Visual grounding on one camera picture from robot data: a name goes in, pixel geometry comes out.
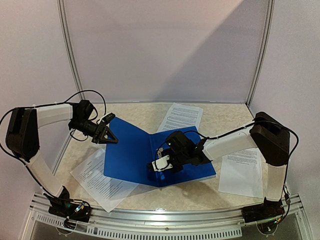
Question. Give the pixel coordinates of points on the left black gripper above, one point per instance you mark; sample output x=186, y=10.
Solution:
x=101, y=139

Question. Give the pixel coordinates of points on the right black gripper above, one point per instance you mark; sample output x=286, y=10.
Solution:
x=172, y=160

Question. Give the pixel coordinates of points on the blue plastic folder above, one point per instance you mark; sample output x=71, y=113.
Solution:
x=127, y=160

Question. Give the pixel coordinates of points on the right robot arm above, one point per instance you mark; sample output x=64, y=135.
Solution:
x=264, y=133

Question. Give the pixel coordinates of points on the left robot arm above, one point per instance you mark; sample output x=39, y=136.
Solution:
x=22, y=136

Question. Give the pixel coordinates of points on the printed paper sheet middle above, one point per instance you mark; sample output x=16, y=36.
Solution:
x=181, y=116

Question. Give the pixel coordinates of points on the printed paper sheet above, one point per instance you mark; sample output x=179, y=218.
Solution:
x=181, y=116
x=241, y=174
x=109, y=193

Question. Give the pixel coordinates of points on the printed paper sheet left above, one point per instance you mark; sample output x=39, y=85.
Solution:
x=109, y=193

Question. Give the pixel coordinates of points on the printed paper sheet right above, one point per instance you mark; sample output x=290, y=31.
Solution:
x=241, y=174

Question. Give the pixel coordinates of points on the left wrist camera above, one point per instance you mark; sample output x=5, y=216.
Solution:
x=106, y=119

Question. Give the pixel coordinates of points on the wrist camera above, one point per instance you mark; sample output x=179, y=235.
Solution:
x=161, y=164
x=106, y=119

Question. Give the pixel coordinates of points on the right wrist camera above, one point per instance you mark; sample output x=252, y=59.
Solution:
x=161, y=164

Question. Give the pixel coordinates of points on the aluminium front rail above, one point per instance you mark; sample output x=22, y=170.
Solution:
x=123, y=224

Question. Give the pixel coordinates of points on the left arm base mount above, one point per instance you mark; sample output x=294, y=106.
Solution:
x=70, y=209

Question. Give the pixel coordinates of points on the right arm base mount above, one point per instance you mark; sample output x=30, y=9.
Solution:
x=271, y=212

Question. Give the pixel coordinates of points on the right aluminium frame post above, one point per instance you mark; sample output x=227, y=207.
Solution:
x=261, y=52

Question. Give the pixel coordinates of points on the aluminium frame post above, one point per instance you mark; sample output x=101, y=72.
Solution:
x=68, y=44
x=261, y=52

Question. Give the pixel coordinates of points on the left aluminium frame post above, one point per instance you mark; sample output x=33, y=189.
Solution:
x=68, y=44

